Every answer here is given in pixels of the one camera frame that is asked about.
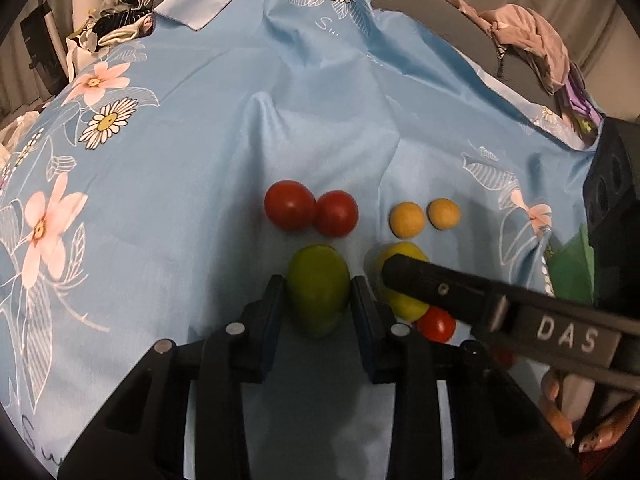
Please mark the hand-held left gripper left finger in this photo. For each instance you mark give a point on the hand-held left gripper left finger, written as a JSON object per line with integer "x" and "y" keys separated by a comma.
{"x": 273, "y": 310}

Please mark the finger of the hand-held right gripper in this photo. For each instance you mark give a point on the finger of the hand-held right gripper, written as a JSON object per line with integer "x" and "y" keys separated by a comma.
{"x": 435, "y": 285}

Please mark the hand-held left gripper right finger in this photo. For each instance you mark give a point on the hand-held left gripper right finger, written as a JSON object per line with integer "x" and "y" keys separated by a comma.
{"x": 363, "y": 310}

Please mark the large yellow tomato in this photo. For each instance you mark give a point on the large yellow tomato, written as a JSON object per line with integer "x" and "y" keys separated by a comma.
{"x": 402, "y": 305}

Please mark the small red tomato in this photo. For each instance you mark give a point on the small red tomato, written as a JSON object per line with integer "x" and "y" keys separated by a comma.
{"x": 436, "y": 325}

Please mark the green tomato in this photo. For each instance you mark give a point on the green tomato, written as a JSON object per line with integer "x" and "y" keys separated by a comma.
{"x": 318, "y": 291}

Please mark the green bowl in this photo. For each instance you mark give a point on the green bowl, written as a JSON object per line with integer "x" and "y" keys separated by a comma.
{"x": 570, "y": 270}

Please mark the small orange tomato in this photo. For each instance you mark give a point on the small orange tomato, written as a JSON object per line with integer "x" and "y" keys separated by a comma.
{"x": 444, "y": 213}
{"x": 407, "y": 219}

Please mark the person's right hand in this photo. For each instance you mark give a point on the person's right hand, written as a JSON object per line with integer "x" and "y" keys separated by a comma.
{"x": 556, "y": 412}

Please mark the blue floral bed sheet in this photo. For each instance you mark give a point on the blue floral bed sheet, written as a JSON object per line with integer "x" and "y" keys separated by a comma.
{"x": 200, "y": 160}

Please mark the yellow-green cloth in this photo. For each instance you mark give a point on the yellow-green cloth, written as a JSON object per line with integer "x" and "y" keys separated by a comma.
{"x": 585, "y": 127}

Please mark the purple cloth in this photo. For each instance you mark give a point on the purple cloth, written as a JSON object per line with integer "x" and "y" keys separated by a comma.
{"x": 580, "y": 100}

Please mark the grey sofa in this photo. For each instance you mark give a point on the grey sofa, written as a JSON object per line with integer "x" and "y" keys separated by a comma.
{"x": 440, "y": 25}

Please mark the pink garment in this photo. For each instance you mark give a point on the pink garment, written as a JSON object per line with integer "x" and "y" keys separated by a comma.
{"x": 525, "y": 35}

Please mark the white crumpled cloth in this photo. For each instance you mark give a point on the white crumpled cloth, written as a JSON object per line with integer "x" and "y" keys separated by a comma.
{"x": 17, "y": 130}

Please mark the black box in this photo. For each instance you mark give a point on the black box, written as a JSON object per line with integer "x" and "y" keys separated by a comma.
{"x": 42, "y": 47}

